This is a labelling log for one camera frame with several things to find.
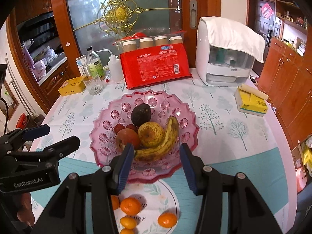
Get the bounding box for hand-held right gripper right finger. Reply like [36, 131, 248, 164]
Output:
[180, 143, 284, 234]

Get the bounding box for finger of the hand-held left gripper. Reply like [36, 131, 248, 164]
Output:
[10, 136, 81, 167]
[0, 124, 51, 152]

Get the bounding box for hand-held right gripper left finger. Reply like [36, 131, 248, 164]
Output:
[30, 143, 135, 234]

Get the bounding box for red apple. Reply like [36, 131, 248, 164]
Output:
[115, 128, 141, 152]

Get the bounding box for spotted yellow banana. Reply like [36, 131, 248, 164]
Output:
[134, 116, 179, 162]

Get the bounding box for white floral plate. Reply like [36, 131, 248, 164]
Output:
[111, 179, 180, 234]

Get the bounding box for yellow brown pear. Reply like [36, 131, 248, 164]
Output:
[138, 122, 164, 148]

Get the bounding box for dark avocado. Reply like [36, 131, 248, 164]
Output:
[131, 103, 151, 127]

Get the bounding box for pink glass fruit bowl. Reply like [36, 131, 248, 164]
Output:
[89, 89, 200, 184]

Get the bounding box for person's left hand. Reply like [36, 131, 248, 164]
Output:
[16, 192, 36, 227]

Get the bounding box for red lidded jar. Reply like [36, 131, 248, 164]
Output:
[16, 113, 30, 129]

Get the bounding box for wooden kitchen base cabinet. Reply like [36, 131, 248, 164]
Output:
[39, 58, 74, 98]

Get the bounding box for yellow tin box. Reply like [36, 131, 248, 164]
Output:
[58, 76, 86, 97]

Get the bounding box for clear glass tumbler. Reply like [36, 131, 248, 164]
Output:
[83, 74, 103, 95]

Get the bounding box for pink plastic bag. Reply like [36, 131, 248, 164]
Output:
[21, 39, 37, 78]

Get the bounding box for white and blue carton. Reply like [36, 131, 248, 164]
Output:
[76, 55, 88, 76]

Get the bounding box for clear bottle with green label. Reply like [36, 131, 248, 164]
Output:
[86, 47, 104, 80]

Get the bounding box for white squeeze wash bottle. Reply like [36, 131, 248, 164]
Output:
[94, 49, 125, 82]

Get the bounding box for white countertop appliance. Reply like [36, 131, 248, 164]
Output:
[196, 17, 255, 86]

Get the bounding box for black range hood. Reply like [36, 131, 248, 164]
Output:
[16, 12, 55, 51]

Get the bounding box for cardboard box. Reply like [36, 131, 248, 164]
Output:
[291, 144, 305, 170]

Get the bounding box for red paper cup package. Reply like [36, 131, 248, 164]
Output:
[113, 30, 193, 90]

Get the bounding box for pink plastic bottle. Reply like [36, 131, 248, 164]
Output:
[295, 167, 309, 193]

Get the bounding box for yellow packet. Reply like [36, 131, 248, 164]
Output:
[302, 147, 312, 173]

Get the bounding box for red plastic bag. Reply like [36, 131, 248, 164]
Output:
[121, 32, 147, 41]

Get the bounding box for frosted glass sliding door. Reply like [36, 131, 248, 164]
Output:
[64, 0, 182, 59]

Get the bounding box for gold door ornament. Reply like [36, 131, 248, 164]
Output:
[73, 0, 182, 36]

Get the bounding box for white towel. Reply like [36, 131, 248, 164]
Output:
[199, 16, 266, 63]

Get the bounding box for dark entrance door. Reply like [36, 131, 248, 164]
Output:
[252, 0, 276, 51]

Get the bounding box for red door decoration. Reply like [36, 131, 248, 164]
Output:
[261, 2, 274, 19]

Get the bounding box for wooden display shelf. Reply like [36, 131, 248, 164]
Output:
[274, 0, 310, 56]

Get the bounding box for wooden wall niche frame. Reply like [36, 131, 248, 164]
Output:
[2, 82, 20, 121]

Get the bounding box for wooden wall cabinets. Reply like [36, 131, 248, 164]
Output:
[257, 36, 312, 149]

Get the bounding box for metal door handle plate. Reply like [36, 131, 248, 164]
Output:
[189, 0, 197, 28]

